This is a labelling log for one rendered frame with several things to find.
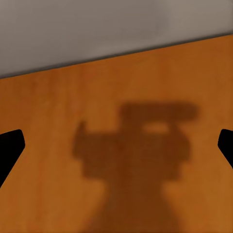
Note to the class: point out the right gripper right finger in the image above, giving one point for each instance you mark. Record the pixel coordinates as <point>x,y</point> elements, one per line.
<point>225,143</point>

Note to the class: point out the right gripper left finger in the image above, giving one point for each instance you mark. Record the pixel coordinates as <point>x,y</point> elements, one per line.
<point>12,145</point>

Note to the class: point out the cabinet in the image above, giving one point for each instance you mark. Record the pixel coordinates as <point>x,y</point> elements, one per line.
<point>122,145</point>

